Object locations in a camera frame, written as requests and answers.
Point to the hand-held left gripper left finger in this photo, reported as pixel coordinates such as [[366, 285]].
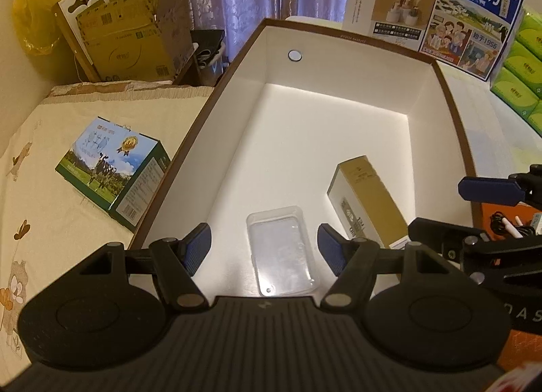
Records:
[[199, 248]]

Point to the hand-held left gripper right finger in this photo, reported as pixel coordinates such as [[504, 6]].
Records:
[[328, 248]]

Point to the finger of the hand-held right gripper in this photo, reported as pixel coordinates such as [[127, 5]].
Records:
[[487, 191], [436, 233]]

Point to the clear plastic tray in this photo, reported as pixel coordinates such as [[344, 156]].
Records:
[[281, 248]]

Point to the large brown white storage box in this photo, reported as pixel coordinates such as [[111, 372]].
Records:
[[296, 142]]

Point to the white plastic stick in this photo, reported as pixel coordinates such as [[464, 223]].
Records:
[[519, 227]]

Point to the orange blueprint desk mat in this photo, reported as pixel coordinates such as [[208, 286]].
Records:
[[521, 349]]

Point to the gold carton box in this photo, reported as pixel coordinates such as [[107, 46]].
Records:
[[364, 193]]

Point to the pastel checked sheet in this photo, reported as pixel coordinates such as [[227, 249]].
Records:
[[487, 121]]

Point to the stack of green tissue packs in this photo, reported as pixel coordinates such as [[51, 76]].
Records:
[[518, 74]]

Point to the green milk carton box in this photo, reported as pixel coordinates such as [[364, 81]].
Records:
[[106, 159]]

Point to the cartoon printed blanket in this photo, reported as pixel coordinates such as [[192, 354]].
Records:
[[42, 205]]

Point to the black bag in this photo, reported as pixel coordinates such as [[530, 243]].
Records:
[[209, 47]]

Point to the yellow cardboard box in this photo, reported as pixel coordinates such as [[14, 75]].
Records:
[[127, 49]]

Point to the yellow plastic bag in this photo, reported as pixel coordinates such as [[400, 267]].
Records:
[[34, 15]]

